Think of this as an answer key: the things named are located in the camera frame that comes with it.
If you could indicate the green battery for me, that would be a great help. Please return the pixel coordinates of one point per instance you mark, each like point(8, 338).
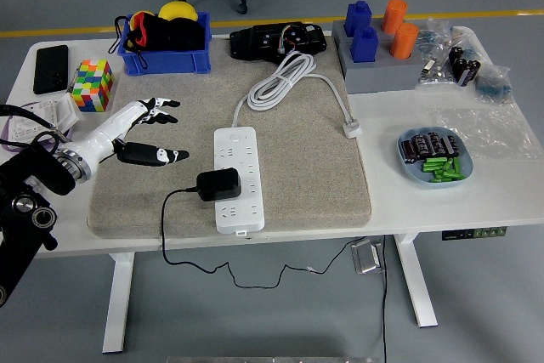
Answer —
point(433, 162)
point(444, 178)
point(457, 167)
point(434, 167)

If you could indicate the multicoloured puzzle cube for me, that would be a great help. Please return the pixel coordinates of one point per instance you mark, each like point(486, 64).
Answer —
point(91, 86)

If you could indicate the black power adapter plug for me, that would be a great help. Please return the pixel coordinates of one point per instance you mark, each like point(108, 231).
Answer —
point(219, 184)

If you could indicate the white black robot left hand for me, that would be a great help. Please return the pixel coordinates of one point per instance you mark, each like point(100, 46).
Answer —
point(115, 125)

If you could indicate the yellow ball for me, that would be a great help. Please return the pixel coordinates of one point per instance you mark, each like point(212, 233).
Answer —
point(176, 10)

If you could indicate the white table leg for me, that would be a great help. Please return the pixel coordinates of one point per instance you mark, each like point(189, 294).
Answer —
point(414, 282)
point(119, 303)

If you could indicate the white power strip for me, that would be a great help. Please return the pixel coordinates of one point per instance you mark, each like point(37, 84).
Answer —
point(238, 154)

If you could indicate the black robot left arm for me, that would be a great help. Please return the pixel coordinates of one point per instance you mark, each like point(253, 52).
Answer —
point(25, 210)

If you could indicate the blue square block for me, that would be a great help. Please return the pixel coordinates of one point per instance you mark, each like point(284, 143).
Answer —
point(364, 46)
point(358, 18)

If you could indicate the white wall switch panel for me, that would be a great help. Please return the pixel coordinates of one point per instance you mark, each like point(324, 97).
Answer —
point(68, 110)

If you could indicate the empty clear plastic bag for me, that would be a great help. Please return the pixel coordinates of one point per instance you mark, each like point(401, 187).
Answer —
point(484, 131)

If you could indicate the bag of black capacitors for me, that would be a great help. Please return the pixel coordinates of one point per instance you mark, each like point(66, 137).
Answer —
point(463, 65)

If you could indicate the grey block holder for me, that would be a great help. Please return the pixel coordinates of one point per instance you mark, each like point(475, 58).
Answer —
point(382, 78)

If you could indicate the orange cylinder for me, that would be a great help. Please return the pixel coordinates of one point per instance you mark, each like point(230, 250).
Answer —
point(394, 16)
point(404, 42)

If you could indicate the black capacitor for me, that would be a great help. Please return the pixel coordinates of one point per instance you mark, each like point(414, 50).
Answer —
point(434, 144)
point(450, 146)
point(409, 151)
point(420, 145)

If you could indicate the blue plastic bin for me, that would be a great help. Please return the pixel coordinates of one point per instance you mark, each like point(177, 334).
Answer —
point(170, 61)

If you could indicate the purple tray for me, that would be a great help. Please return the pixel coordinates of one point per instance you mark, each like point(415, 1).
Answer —
point(10, 146)

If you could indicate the black smartphone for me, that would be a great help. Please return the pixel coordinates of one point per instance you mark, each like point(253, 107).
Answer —
point(51, 69)

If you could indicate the bag of silver parts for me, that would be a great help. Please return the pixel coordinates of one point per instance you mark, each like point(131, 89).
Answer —
point(433, 76)

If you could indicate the grey-brown mat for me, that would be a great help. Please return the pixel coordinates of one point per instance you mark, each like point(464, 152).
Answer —
point(306, 176)

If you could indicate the bag of blue parts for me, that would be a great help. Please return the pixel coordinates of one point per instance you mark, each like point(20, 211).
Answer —
point(433, 38)

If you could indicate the metal floor socket box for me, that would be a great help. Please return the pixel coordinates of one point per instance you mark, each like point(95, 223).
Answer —
point(366, 257)

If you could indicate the bag of blue resistors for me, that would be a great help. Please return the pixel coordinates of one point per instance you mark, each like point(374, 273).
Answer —
point(493, 86)

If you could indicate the black desk control panel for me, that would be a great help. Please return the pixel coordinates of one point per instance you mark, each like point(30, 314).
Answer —
point(472, 233)

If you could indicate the white power strip plug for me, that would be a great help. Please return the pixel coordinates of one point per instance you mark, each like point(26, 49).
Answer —
point(352, 129)

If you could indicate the light blue plate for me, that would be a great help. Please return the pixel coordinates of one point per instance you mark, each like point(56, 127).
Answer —
point(408, 169)

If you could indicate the white wall socket panel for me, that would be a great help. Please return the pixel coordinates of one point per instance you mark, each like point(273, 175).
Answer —
point(25, 125)

